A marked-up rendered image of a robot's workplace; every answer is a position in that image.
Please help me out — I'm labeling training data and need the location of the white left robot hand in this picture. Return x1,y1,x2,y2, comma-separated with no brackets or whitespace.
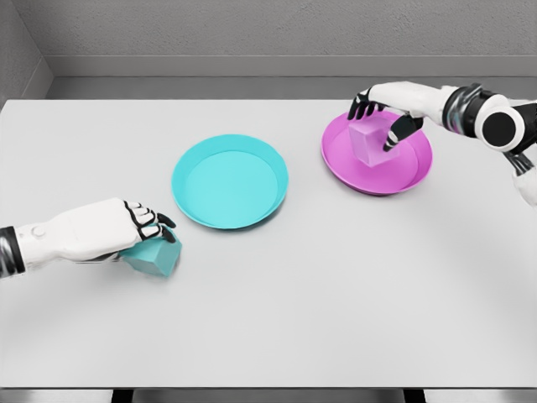
61,198,177,264

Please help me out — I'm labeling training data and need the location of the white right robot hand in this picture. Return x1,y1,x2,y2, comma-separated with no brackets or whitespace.
347,81,425,152

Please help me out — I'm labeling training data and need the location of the pink block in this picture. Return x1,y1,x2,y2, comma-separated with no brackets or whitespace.
348,116,400,167

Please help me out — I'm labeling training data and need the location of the cyan block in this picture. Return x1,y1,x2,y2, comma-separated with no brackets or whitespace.
123,238,184,280

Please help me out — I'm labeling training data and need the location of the pink plate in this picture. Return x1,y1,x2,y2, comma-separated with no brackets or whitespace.
321,109,434,197

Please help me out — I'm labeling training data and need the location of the cyan plate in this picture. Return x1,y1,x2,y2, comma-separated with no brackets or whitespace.
170,133,289,231

